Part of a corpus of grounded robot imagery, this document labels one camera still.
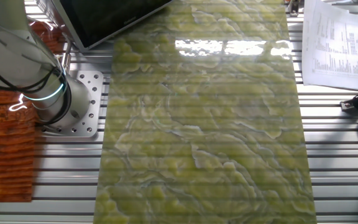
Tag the black monitor screen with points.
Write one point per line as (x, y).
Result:
(104, 18)

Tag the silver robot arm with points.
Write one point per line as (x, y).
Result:
(11, 53)

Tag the green marble pattern mat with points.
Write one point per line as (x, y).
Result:
(197, 124)

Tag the white printed paper sheet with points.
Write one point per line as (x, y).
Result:
(334, 46)

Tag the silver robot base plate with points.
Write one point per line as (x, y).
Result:
(95, 93)

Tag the dark metal bracket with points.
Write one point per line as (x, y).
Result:
(294, 7)

